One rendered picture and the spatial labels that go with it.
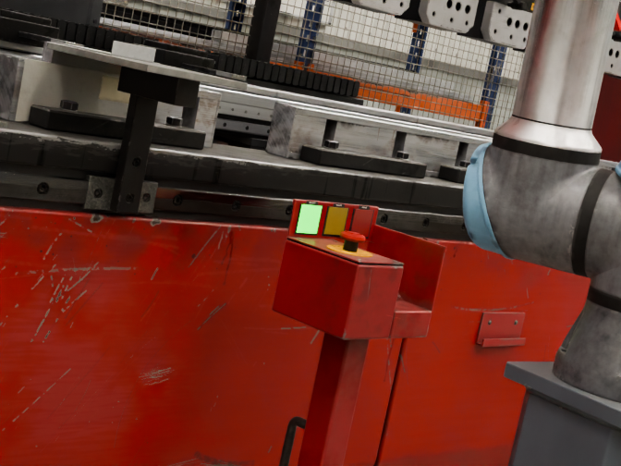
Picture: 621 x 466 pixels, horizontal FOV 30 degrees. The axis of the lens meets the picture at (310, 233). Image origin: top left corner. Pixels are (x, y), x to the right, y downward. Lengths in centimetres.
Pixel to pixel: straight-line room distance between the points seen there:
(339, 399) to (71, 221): 50
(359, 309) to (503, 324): 85
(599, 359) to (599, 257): 10
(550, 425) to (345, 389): 66
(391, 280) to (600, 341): 61
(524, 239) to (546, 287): 139
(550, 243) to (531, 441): 21
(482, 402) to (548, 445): 133
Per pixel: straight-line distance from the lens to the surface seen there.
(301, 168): 198
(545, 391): 122
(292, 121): 212
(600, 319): 122
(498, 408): 262
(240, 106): 238
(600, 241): 121
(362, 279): 171
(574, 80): 123
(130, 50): 176
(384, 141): 230
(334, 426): 185
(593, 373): 120
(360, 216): 190
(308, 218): 181
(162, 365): 190
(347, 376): 183
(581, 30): 123
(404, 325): 181
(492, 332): 250
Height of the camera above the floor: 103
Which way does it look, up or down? 8 degrees down
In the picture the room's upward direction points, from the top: 12 degrees clockwise
